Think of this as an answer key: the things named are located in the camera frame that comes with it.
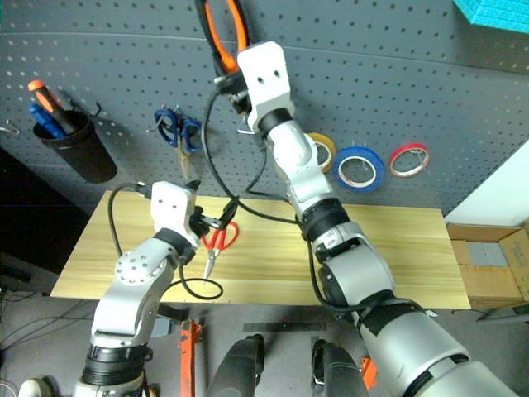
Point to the blue tape roll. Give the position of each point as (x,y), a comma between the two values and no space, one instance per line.
(378,173)

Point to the orange and black screwdriver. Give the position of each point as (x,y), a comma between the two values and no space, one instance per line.
(47,101)

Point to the white round object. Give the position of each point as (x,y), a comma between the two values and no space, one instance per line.
(35,388)

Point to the yellow tape roll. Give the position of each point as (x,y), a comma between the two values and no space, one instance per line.
(328,144)

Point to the brown cardboard box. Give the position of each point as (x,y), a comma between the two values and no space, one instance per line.
(487,281)

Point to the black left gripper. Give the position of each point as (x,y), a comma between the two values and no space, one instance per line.
(197,223)

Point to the teal foam block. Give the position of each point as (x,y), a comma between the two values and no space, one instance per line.
(496,12)

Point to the dark grey perforated pegboard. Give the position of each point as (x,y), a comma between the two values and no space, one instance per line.
(372,62)

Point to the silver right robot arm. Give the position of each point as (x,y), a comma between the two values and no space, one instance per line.
(372,281)

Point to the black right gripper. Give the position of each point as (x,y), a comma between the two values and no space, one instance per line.
(237,97)

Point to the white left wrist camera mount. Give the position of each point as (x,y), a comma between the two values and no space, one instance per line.
(169,211)

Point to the silver pegboard hook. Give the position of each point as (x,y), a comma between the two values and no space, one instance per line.
(246,130)
(10,126)

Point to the red tape roll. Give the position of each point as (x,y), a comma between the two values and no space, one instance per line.
(407,146)

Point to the black pegboard hook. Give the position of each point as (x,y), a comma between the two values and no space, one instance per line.
(97,109)

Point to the small orange bracket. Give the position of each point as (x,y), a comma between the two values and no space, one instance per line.
(369,374)

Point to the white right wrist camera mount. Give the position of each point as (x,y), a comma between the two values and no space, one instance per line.
(264,78)

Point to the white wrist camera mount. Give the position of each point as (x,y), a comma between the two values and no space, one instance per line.
(169,211)
(264,78)

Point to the orange metal stand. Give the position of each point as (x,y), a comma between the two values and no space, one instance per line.
(188,360)

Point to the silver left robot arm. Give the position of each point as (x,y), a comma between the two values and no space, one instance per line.
(128,297)

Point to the orange and black pliers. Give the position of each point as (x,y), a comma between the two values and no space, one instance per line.
(221,49)

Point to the black tool cup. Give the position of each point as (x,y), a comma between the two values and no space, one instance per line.
(82,157)

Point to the dark rounded shape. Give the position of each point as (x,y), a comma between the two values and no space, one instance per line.
(336,372)
(239,368)

